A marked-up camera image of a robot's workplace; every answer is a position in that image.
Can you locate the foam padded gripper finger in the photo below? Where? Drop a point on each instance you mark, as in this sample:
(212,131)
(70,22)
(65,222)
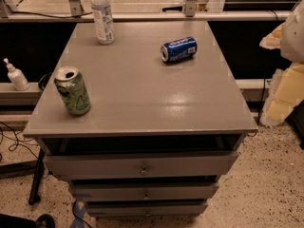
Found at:
(272,40)
(285,93)

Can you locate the green soda can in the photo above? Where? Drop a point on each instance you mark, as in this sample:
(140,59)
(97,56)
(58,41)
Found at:
(72,89)

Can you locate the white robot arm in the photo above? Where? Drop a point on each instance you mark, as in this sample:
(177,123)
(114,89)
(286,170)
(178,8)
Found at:
(292,39)

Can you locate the blue Pepsi can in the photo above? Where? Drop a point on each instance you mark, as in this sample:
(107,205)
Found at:
(178,50)

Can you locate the middle grey drawer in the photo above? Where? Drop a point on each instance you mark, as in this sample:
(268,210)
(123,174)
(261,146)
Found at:
(145,191)

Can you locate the grey drawer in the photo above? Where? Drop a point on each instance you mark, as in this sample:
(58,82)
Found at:
(132,166)
(148,209)
(145,191)

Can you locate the grey drawer cabinet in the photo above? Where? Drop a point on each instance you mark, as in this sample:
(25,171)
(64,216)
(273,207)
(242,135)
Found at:
(141,104)

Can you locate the clear plastic water bottle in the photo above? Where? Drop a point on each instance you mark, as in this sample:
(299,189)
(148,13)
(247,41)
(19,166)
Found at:
(104,25)

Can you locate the bottom grey drawer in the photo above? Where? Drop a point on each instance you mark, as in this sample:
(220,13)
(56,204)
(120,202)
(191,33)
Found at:
(148,209)

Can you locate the top grey drawer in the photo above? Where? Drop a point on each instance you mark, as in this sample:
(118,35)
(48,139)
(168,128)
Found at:
(132,166)

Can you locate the white pump dispenser bottle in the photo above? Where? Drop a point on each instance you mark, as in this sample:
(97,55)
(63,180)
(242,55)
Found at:
(16,76)

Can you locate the black stand leg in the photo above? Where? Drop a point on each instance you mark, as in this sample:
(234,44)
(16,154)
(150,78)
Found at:
(38,174)

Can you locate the metal frame rail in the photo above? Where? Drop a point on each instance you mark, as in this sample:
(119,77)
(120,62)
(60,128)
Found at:
(255,15)

